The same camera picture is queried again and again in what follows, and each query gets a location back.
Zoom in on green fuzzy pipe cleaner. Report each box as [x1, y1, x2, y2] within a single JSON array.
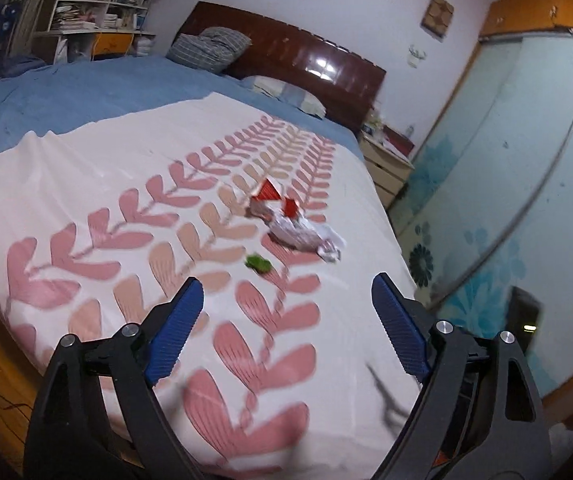
[[245, 254, 272, 274]]

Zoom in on silver red snack wrapper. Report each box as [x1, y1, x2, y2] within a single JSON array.
[[247, 179, 346, 262]]

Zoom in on glass sliding wardrobe door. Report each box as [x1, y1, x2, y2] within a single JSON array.
[[390, 35, 573, 394]]

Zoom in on beige bedside drawer cabinet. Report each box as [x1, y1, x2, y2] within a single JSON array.
[[359, 134, 414, 209]]

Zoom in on bed with patterned cover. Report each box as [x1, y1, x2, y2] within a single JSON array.
[[0, 54, 420, 480]]

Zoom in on dark red wooden headboard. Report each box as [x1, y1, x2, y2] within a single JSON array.
[[177, 1, 386, 133]]

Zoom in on orange upper cabinet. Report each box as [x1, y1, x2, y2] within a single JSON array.
[[479, 0, 573, 37]]

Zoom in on white striped pillow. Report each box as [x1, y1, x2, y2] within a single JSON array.
[[240, 75, 326, 118]]

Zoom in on grey checked pillow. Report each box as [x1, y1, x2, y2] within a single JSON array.
[[166, 26, 252, 74]]

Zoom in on white bookshelf with books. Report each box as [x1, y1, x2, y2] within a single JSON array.
[[30, 0, 155, 64]]

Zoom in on white wall hook ornament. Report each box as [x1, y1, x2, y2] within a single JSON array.
[[407, 44, 427, 68]]

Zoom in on brown square wall picture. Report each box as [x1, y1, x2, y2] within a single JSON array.
[[421, 0, 454, 41]]

